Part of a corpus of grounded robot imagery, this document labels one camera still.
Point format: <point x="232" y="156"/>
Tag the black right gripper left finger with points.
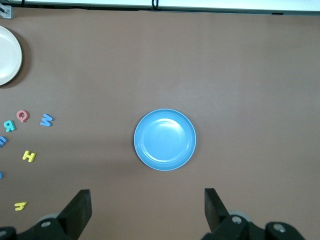
<point x="72" y="220"/>

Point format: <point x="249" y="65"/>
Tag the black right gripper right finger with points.
<point x="220" y="225"/>

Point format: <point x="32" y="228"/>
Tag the yellow foam capital H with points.
<point x="29" y="156"/>

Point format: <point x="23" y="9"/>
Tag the blue foam lowercase g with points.
<point x="0" y="175"/>

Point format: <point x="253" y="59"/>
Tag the blue foam letter M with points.
<point x="46" y="120"/>

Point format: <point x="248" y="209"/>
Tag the blue foam letter E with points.
<point x="2" y="141"/>

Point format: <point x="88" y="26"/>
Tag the red foam letter Q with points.
<point x="22" y="115"/>

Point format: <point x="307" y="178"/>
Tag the yellow foam lowercase h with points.
<point x="20" y="205"/>

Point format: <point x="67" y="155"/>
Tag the blue plate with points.
<point x="165" y="140"/>

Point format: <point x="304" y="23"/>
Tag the cream plate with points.
<point x="5" y="55"/>

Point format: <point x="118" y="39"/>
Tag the teal foam letter R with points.
<point x="9" y="126"/>

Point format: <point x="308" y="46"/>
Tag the brown table cover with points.
<point x="225" y="75"/>

